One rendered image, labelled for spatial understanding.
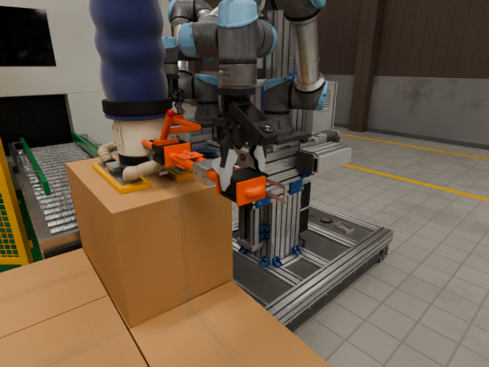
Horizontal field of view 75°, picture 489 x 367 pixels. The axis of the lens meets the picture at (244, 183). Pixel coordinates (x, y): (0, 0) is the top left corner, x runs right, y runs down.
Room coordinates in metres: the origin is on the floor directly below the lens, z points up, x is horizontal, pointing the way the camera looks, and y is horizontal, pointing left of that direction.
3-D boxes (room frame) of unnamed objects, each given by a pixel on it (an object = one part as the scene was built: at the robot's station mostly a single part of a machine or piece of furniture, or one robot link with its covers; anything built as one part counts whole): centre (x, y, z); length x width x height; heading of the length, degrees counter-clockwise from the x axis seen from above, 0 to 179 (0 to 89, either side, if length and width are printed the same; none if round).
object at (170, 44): (1.51, 0.33, 1.37); 0.09 x 0.08 x 0.11; 0
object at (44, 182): (2.47, 1.75, 0.60); 1.60 x 0.11 x 0.09; 38
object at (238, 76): (0.67, 0.02, 1.30); 0.08 x 0.08 x 0.05
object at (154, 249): (1.14, 0.39, 0.74); 0.60 x 0.40 x 0.40; 38
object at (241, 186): (0.65, 0.01, 1.07); 0.08 x 0.07 x 0.05; 37
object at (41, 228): (2.15, 1.58, 0.50); 2.31 x 0.05 x 0.19; 38
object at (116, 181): (1.07, 0.44, 0.97); 0.34 x 0.10 x 0.05; 37
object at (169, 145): (0.93, 0.22, 1.07); 0.10 x 0.08 x 0.06; 127
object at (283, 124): (1.39, -0.14, 1.09); 0.15 x 0.15 x 0.10
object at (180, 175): (1.19, 0.29, 0.97); 0.34 x 0.10 x 0.05; 37
